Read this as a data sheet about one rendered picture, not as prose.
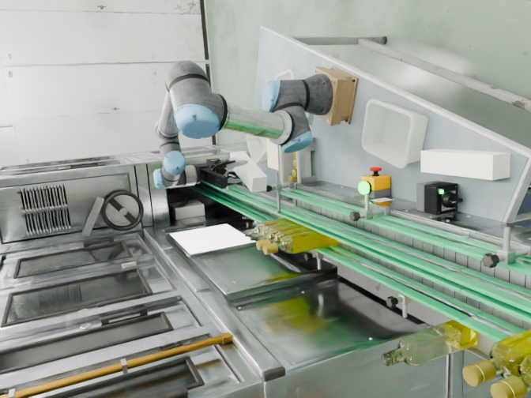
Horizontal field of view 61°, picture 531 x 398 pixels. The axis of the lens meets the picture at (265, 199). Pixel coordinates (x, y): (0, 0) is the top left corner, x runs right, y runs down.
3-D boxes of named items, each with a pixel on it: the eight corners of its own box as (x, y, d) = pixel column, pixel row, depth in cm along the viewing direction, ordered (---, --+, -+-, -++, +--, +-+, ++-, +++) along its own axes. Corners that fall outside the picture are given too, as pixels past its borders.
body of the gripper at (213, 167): (220, 156, 182) (191, 159, 177) (227, 166, 175) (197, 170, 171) (220, 174, 186) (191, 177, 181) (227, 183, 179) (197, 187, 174)
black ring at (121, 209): (144, 226, 251) (104, 232, 243) (140, 188, 247) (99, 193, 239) (146, 227, 247) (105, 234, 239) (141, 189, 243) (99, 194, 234)
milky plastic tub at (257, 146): (259, 135, 251) (245, 137, 247) (274, 117, 231) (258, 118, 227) (267, 164, 247) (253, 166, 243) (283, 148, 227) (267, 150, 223)
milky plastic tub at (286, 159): (297, 183, 214) (280, 185, 211) (295, 136, 210) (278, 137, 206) (316, 188, 199) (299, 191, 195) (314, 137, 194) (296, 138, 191)
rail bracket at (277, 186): (292, 209, 194) (265, 213, 189) (290, 170, 191) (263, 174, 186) (295, 210, 191) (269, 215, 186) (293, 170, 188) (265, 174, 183)
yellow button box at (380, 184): (378, 193, 160) (361, 195, 157) (378, 171, 159) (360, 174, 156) (392, 196, 154) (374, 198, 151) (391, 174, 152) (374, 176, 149)
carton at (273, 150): (281, 165, 228) (267, 167, 226) (280, 133, 225) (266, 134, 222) (292, 168, 218) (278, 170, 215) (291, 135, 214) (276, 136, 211)
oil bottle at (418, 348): (460, 336, 117) (378, 365, 107) (460, 316, 116) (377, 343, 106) (478, 345, 112) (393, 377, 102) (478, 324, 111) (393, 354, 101)
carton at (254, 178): (243, 151, 191) (230, 152, 189) (267, 176, 172) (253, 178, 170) (242, 163, 194) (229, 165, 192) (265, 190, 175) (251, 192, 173)
